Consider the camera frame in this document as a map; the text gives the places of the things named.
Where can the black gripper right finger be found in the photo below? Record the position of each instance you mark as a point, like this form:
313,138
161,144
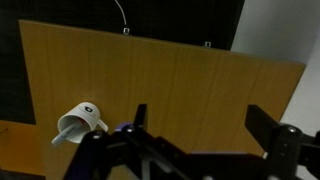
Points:
261,128

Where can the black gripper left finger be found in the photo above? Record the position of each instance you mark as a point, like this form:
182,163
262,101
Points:
140,116

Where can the white mug with dark logo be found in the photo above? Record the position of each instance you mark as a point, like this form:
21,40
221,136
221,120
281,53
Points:
85,111

